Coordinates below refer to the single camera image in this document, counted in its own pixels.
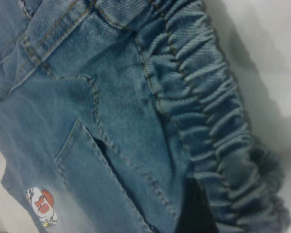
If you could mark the blue denim shorts with print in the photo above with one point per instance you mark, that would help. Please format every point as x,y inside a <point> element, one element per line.
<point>126,97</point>

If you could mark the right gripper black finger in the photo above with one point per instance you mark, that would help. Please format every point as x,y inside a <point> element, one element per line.
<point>198,213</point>

